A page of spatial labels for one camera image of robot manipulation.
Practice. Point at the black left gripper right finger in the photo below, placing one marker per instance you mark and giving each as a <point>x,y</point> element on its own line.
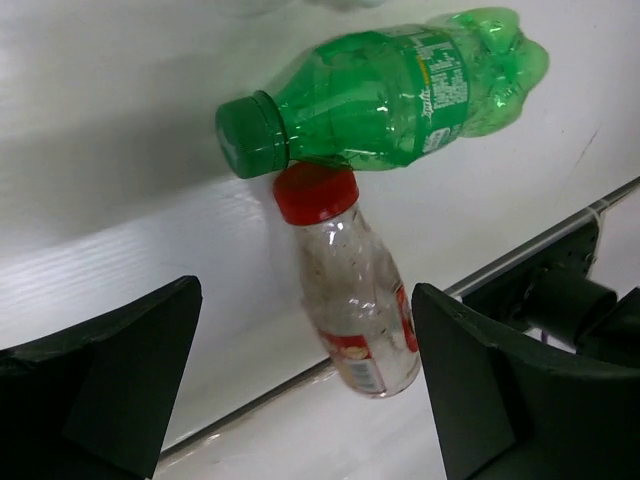
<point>507,406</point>

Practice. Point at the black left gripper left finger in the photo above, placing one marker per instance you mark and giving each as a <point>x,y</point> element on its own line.
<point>94,400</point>

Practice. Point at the small red cap bottle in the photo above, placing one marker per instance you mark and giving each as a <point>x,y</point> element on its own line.
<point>352,290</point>

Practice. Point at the green bottle on right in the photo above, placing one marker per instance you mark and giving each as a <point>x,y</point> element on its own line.
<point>380,99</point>

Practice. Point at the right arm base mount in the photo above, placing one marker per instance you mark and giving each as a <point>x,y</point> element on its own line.
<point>545,284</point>

